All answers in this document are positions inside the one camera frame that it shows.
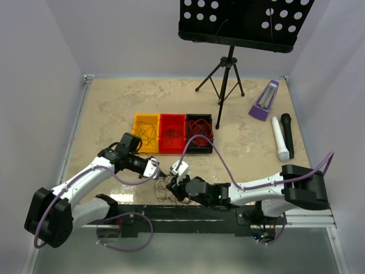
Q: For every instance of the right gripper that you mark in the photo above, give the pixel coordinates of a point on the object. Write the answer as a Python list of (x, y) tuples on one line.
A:
[(176, 189)]

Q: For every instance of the purple metronome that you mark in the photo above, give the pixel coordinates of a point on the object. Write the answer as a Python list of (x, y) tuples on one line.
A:
[(262, 106)]

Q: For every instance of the red plastic bin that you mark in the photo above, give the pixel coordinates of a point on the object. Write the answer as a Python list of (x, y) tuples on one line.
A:
[(177, 121)]

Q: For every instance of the black music stand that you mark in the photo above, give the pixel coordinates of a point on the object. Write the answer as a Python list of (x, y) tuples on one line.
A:
[(261, 25)]

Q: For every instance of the small brown cable clump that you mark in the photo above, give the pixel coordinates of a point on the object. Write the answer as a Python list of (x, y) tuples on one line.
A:
[(171, 135)]

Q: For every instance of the orange plastic bin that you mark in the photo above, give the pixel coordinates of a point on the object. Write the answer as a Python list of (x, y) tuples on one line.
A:
[(146, 127)]

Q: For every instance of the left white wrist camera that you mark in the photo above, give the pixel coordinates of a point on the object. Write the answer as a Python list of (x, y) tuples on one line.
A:
[(152, 169)]

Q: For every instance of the black plastic bin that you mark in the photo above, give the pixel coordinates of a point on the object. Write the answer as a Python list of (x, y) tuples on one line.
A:
[(199, 124)]

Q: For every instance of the white microphone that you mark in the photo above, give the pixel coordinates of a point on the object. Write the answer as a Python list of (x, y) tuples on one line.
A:
[(283, 152)]

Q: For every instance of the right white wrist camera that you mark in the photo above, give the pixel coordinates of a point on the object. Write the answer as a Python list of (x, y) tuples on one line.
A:
[(179, 169)]

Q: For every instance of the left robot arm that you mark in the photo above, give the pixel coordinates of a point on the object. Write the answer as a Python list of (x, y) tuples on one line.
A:
[(54, 214)]

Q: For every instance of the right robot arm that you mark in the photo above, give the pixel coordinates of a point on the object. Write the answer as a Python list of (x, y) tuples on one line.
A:
[(293, 187)]

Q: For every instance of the black microphone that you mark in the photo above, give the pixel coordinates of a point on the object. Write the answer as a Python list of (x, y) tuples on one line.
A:
[(286, 124)]

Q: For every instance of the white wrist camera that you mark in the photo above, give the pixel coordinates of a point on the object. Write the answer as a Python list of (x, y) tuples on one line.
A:
[(179, 169), (152, 169)]

